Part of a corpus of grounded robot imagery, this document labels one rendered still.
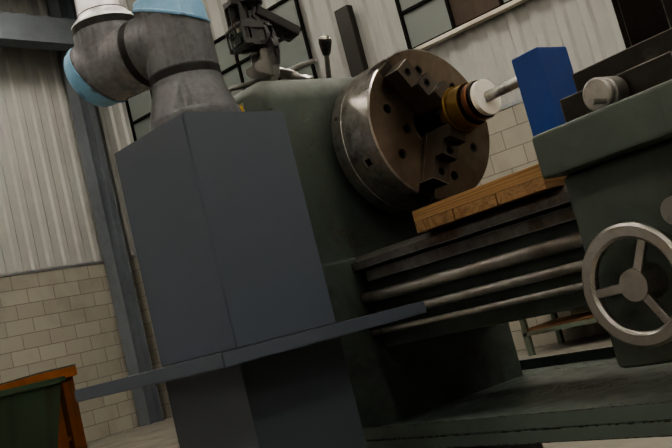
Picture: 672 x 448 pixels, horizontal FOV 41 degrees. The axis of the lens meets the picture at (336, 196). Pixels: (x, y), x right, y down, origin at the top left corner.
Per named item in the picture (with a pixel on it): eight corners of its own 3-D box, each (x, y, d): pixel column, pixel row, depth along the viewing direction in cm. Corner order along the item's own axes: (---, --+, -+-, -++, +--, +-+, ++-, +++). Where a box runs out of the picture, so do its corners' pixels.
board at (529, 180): (417, 233, 156) (411, 211, 157) (548, 208, 178) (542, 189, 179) (546, 188, 133) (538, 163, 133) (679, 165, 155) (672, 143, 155)
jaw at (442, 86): (406, 124, 176) (368, 78, 173) (418, 109, 179) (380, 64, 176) (444, 105, 167) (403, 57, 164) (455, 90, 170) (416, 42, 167)
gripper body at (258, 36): (230, 58, 195) (217, 7, 197) (262, 57, 200) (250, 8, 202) (247, 44, 189) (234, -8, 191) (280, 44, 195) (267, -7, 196)
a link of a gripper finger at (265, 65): (255, 91, 192) (245, 51, 193) (278, 90, 196) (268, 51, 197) (262, 86, 189) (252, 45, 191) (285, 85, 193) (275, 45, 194)
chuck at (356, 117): (349, 208, 170) (332, 54, 177) (470, 215, 188) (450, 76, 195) (378, 196, 163) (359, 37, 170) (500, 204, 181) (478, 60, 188)
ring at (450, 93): (426, 93, 169) (459, 75, 162) (460, 91, 175) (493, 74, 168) (439, 139, 168) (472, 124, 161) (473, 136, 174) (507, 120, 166)
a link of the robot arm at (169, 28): (190, 56, 137) (171, -26, 139) (126, 85, 143) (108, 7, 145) (235, 66, 147) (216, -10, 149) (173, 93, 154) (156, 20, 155)
